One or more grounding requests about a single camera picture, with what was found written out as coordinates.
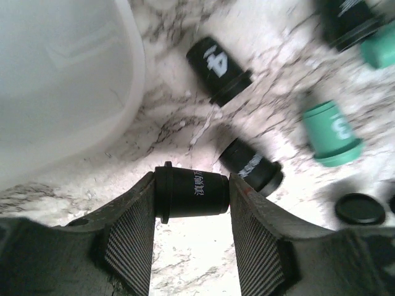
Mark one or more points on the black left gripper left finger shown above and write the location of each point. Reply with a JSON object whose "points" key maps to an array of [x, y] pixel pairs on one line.
{"points": [[107, 252]]}

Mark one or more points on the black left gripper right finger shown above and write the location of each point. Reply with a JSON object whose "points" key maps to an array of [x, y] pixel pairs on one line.
{"points": [[278, 253]]}

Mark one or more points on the black coffee capsule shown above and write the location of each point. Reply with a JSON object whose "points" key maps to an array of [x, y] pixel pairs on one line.
{"points": [[347, 23], [221, 75], [249, 164], [181, 193], [359, 209]]}

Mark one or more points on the green coffee capsule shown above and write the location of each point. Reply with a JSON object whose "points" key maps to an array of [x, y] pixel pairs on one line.
{"points": [[331, 137], [378, 50]]}

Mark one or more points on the white plastic storage basket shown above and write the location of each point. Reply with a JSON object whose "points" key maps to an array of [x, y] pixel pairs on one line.
{"points": [[72, 81]]}

